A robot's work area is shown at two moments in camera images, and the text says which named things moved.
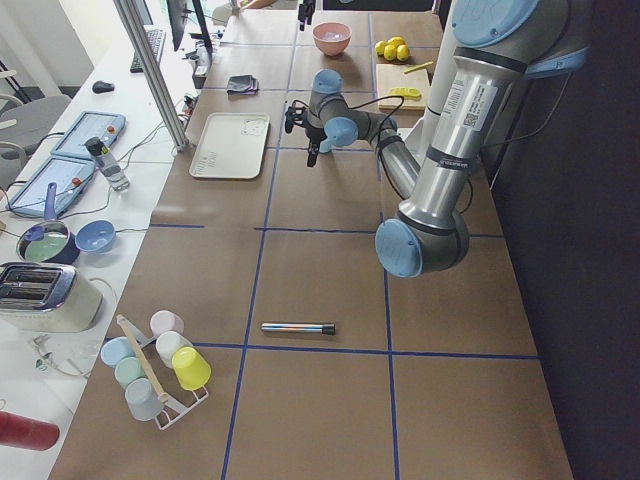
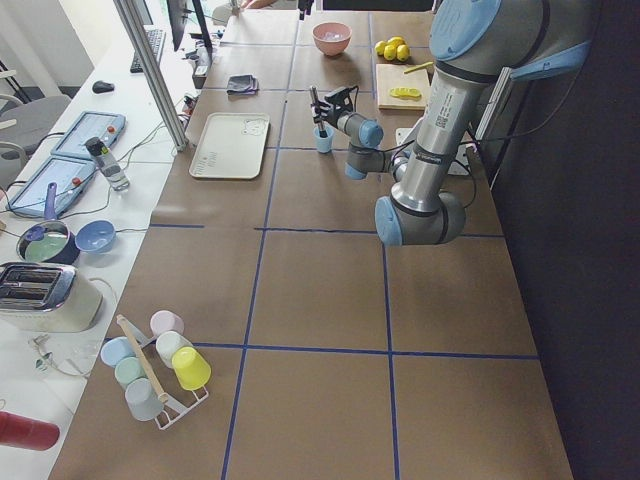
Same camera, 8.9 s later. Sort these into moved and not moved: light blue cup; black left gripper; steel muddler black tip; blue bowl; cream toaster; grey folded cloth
Moved: black left gripper; steel muddler black tip
Not moved: blue bowl; light blue cup; cream toaster; grey folded cloth
